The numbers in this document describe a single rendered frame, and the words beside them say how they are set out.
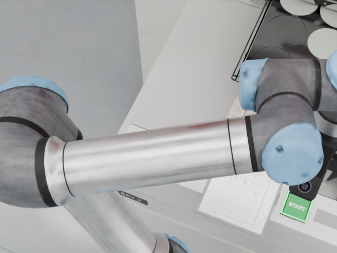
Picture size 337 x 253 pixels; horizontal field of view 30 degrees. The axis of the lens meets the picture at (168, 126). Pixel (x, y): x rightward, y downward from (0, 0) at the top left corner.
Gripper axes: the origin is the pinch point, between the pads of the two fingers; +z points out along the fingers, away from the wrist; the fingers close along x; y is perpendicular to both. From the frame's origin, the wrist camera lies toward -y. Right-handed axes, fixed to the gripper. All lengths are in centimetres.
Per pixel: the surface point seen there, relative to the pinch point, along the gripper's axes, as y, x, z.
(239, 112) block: 20.4, 19.3, 19.9
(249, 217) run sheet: -5.3, 8.1, 14.4
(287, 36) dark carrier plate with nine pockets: 46, 16, 21
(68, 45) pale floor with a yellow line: 75, 110, 111
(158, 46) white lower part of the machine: 58, 59, 63
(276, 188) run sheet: 2.8, 5.1, 14.4
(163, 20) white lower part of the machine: 58, 56, 48
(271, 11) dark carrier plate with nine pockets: 52, 22, 21
